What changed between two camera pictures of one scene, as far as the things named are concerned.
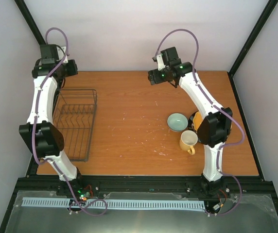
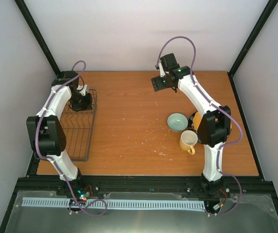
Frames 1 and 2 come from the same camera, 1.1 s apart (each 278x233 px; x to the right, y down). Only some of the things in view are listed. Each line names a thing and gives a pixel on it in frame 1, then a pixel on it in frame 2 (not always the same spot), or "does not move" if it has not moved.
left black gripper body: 71,71 → 79,103
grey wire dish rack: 73,113 does not move
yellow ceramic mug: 187,140 does not move
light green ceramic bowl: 177,122 does not move
